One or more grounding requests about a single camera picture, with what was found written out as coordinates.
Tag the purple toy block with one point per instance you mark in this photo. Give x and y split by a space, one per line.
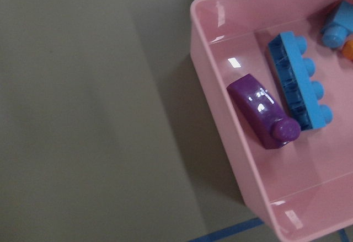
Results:
273 127

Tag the long blue toy block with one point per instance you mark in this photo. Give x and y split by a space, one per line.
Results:
293 73

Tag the small blue toy block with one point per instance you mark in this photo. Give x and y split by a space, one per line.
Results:
338 25

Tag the orange sloped toy block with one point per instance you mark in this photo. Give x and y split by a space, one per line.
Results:
347 50

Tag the pink plastic box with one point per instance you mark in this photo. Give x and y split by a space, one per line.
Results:
303 190

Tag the brown paper table cover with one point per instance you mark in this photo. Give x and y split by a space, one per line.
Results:
106 133

